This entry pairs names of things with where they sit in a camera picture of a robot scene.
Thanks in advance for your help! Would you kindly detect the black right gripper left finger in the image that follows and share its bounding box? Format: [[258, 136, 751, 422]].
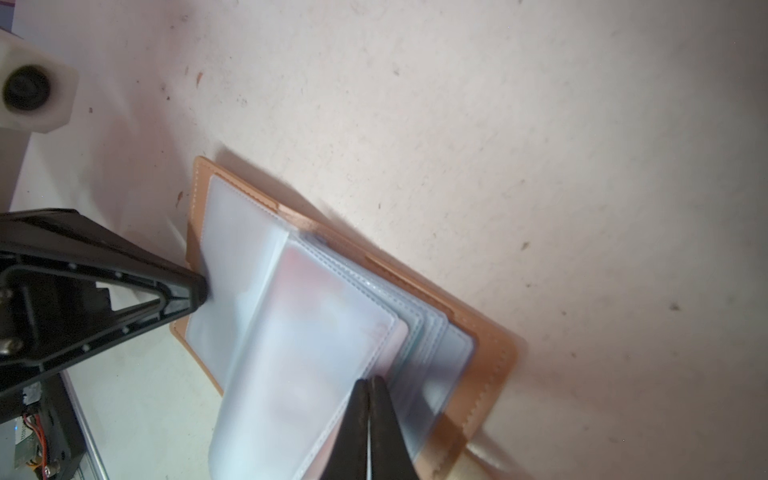
[[321, 379, 369, 480]]

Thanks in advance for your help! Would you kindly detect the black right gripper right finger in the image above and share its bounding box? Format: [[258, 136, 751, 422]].
[[368, 376, 419, 480]]

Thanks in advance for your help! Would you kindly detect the tan leather card holder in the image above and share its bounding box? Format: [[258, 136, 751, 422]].
[[171, 157, 517, 479]]

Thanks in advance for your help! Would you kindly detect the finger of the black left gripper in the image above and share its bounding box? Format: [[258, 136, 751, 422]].
[[1, 208, 208, 311], [1, 287, 204, 396]]

